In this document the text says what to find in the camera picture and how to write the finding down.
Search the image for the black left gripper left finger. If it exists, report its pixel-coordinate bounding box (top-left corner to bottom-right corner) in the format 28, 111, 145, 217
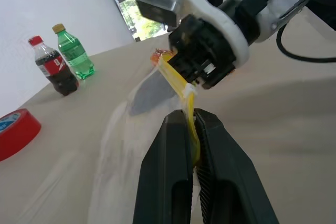
132, 109, 194, 224

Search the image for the green plastic soda bottle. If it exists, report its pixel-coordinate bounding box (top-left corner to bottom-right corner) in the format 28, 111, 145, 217
51, 23, 96, 80

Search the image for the orange snack packet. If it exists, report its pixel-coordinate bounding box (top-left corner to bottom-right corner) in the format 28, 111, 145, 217
150, 48, 174, 65

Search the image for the clear plastic bag yellow zip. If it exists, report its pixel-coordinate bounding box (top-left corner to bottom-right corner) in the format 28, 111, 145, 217
88, 50, 203, 224

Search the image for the cola bottle red label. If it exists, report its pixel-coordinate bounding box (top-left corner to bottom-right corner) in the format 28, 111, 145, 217
27, 35, 80, 97

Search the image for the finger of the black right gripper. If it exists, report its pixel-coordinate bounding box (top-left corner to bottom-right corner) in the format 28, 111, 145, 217
166, 55, 202, 86
167, 23, 194, 52

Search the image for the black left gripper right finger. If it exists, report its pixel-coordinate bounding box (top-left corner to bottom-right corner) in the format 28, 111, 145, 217
194, 108, 280, 224

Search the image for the red tape roll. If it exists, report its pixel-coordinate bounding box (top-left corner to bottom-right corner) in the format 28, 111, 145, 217
0, 108, 42, 162

